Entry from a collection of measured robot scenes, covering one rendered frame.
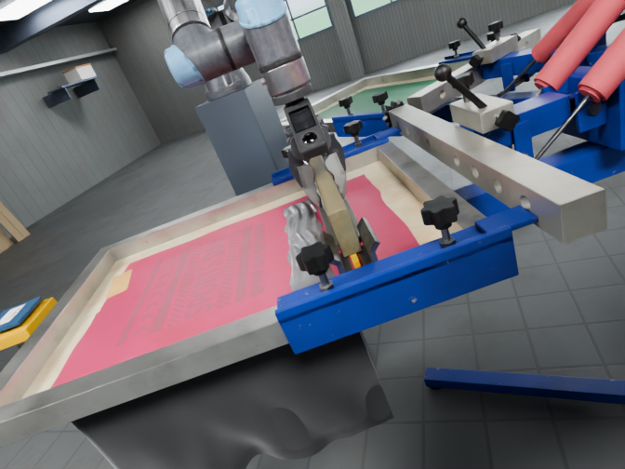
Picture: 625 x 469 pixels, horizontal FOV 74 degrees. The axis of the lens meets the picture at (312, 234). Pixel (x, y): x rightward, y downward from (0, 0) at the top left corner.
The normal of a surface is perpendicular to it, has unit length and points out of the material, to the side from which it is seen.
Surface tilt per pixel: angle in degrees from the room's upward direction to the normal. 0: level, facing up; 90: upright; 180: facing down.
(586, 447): 0
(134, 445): 91
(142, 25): 90
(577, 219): 90
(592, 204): 90
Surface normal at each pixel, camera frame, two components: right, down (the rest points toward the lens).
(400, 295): 0.10, 0.41
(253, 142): -0.22, 0.51
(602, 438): -0.34, -0.84
